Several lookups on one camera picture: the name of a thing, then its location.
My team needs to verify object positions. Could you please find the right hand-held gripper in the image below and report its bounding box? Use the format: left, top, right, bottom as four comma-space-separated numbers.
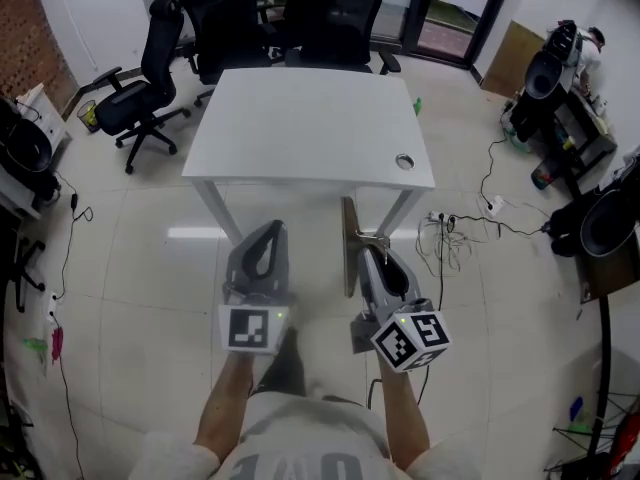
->
349, 246, 452, 373

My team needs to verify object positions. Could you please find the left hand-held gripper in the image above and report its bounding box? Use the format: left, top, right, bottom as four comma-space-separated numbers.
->
218, 220, 297, 357

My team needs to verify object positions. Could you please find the person's right forearm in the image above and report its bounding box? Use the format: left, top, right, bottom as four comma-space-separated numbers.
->
375, 362, 431, 469

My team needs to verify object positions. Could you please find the person's left forearm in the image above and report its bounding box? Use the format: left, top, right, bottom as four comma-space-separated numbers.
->
193, 352, 256, 462

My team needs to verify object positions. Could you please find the person's dark trouser leg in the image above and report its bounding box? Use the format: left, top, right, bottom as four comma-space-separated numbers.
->
249, 325, 307, 398

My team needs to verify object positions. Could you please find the white table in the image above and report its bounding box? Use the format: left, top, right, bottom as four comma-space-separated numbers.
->
181, 67, 435, 247

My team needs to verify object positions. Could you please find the person's white shirt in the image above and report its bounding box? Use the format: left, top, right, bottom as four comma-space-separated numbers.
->
129, 392, 481, 480

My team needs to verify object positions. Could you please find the colourful bin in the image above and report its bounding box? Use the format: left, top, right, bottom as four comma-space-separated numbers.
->
531, 157, 559, 189

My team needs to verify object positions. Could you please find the black office chair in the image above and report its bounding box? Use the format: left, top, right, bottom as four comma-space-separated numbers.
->
255, 0, 301, 67
182, 0, 274, 109
92, 0, 192, 175
282, 0, 403, 75

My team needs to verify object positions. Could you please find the brown wooden desk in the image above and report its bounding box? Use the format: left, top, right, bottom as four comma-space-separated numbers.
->
574, 247, 640, 304

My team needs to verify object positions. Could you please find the black shell chair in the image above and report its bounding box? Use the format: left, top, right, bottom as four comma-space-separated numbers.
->
549, 157, 640, 259
524, 50, 566, 102
0, 97, 61, 204

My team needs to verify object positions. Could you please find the black tripod stand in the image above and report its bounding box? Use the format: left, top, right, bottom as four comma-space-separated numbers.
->
544, 295, 640, 474

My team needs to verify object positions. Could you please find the black mesh wastebasket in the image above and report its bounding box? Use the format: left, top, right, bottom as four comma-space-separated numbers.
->
76, 99, 100, 134

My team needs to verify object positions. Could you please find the dark desk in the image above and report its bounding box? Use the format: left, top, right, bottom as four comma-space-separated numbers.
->
539, 87, 619, 199

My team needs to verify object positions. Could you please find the black chair base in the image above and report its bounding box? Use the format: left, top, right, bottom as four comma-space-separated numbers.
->
9, 237, 46, 314

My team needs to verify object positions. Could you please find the brown cardboard sheet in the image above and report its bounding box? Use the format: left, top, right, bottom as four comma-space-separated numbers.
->
479, 20, 546, 99

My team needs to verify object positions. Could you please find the white desk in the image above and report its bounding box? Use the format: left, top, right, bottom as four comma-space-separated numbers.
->
0, 82, 74, 222

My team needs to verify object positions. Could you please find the red object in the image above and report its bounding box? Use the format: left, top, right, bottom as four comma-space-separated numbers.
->
604, 412, 640, 479

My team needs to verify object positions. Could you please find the white cable tangle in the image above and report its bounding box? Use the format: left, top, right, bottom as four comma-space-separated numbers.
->
415, 217, 474, 274

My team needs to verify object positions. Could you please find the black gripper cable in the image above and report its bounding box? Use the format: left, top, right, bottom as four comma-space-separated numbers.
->
367, 365, 431, 409

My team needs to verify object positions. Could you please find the black power cable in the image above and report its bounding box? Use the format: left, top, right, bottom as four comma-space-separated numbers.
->
447, 212, 549, 237
479, 135, 511, 209

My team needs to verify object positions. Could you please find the black adapter cable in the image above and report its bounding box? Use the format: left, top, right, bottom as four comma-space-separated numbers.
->
49, 170, 95, 302

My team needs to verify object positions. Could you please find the black door frame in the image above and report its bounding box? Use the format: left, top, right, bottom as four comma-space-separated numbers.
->
404, 0, 516, 64

